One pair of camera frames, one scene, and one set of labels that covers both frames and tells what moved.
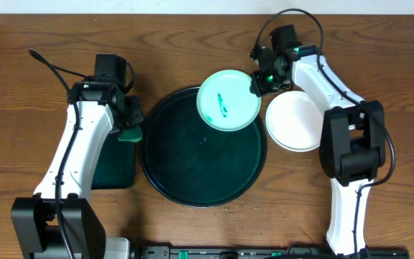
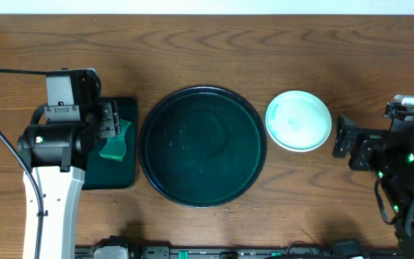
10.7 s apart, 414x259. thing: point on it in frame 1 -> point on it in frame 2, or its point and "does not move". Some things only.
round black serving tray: (191, 161) does not move
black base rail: (294, 250) does not move
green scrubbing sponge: (134, 134) -> (116, 147)
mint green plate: (226, 102) -> (297, 121)
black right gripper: (258, 87) -> (376, 141)
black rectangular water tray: (117, 167) does not move
